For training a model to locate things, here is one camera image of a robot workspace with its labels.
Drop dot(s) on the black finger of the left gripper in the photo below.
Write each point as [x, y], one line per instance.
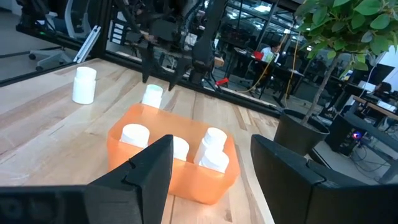
[180, 71]
[147, 62]

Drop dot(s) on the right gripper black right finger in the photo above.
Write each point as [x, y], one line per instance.
[298, 193]

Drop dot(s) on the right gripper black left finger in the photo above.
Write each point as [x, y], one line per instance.
[124, 199]

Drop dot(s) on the white pill bottle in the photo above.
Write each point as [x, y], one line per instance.
[152, 96]
[84, 88]
[214, 160]
[135, 135]
[182, 149]
[216, 137]

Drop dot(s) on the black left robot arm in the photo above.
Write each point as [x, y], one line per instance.
[206, 37]

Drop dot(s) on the orange translucent plastic basket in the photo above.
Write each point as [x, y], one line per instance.
[192, 183]

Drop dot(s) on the small red object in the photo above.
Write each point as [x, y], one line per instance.
[222, 81]

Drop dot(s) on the black plant pot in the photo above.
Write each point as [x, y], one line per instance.
[295, 137]

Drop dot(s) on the silver aluminium bars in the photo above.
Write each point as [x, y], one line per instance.
[88, 43]

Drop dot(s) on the black computer tower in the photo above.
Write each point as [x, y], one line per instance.
[345, 137]

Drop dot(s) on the person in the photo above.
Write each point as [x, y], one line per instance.
[267, 53]
[384, 87]

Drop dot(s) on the white office chair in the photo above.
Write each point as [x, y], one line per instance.
[51, 56]

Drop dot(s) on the black desk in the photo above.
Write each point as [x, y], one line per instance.
[280, 72]

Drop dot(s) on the wooden desk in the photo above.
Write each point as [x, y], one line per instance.
[376, 109]

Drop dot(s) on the green leafy small tree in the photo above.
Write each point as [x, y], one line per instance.
[345, 21]

